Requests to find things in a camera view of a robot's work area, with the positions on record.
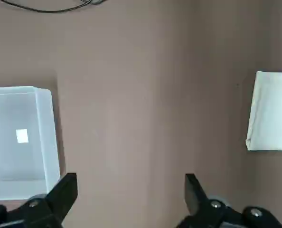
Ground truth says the cream tablecloth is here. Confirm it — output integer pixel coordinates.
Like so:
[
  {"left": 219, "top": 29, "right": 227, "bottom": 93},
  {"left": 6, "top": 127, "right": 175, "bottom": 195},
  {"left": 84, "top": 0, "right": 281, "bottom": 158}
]
[{"left": 245, "top": 70, "right": 282, "bottom": 152}]

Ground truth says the small white label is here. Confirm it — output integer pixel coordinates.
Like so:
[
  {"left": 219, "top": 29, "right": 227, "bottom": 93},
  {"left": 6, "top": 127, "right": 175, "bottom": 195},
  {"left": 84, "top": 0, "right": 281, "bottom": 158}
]
[{"left": 16, "top": 129, "right": 29, "bottom": 143}]

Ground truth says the black table cable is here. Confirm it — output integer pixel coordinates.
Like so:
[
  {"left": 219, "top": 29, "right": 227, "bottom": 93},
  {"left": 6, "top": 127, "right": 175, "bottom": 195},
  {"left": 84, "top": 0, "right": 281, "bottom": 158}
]
[{"left": 0, "top": 0, "right": 106, "bottom": 13}]

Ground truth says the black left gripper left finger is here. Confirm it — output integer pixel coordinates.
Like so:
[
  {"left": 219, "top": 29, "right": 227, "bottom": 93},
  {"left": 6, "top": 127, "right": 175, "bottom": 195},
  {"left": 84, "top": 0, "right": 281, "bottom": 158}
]
[{"left": 0, "top": 172, "right": 78, "bottom": 228}]

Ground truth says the translucent plastic bin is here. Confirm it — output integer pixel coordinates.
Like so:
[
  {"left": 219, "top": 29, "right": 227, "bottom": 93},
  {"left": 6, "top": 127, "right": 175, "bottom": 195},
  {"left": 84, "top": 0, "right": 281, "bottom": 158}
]
[{"left": 0, "top": 85, "right": 61, "bottom": 201}]

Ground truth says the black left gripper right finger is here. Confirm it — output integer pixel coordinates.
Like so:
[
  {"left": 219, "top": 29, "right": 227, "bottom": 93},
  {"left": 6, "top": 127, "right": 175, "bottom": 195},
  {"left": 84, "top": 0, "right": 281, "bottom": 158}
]
[{"left": 176, "top": 173, "right": 282, "bottom": 228}]

